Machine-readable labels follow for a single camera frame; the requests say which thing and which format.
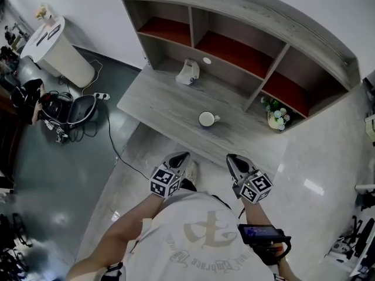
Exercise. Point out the white power strip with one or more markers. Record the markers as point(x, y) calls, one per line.
point(102, 96)

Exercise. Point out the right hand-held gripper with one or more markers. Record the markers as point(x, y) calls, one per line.
point(255, 186)

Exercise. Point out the person's right forearm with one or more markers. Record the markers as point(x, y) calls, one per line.
point(260, 215)

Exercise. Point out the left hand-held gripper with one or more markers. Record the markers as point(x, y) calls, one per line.
point(164, 181)

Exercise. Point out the gripper device on floor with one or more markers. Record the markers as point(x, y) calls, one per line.
point(61, 135)

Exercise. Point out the white shoe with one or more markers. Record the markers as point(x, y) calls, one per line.
point(192, 170)

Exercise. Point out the grey wooden shelf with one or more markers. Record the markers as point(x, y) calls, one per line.
point(240, 13)

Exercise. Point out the open black case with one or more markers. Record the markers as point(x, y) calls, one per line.
point(80, 108)

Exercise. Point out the black phone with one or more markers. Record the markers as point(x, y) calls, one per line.
point(53, 31)

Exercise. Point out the white printed t-shirt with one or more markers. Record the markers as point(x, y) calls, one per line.
point(181, 215)

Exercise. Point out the pink vase with flowers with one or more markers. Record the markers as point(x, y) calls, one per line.
point(44, 15)

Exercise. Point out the white and black equipment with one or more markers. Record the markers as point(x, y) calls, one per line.
point(354, 244)

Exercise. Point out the dark wooden cabinet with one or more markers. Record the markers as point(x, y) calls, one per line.
point(7, 133)

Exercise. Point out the black screen device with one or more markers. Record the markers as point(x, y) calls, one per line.
point(259, 232)

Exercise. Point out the person's left forearm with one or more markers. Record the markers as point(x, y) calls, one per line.
point(117, 236)

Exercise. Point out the white cup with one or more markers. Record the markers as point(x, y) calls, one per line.
point(207, 119)

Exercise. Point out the black equipment pile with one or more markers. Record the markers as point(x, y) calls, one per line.
point(11, 244)

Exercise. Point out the round white table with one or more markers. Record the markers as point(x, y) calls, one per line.
point(67, 60)

